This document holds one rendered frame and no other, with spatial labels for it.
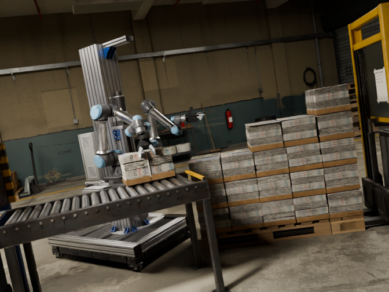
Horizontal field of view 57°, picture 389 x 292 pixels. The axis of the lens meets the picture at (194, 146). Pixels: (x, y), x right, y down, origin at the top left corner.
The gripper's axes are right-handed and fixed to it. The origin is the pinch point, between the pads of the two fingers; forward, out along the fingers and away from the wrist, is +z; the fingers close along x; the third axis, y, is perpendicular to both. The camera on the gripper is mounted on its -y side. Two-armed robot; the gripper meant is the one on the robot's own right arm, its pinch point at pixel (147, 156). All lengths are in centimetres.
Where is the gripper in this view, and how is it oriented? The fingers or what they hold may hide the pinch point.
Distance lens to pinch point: 263.7
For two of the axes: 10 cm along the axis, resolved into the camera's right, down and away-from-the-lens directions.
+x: -9.4, 1.9, -2.9
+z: 2.9, 8.7, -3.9
